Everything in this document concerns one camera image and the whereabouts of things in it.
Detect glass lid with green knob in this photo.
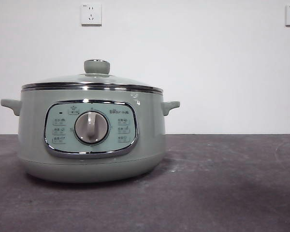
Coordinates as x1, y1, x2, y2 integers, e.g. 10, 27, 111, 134
21, 58, 164, 94

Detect pale green electric pot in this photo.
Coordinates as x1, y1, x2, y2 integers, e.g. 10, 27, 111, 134
0, 87, 181, 184

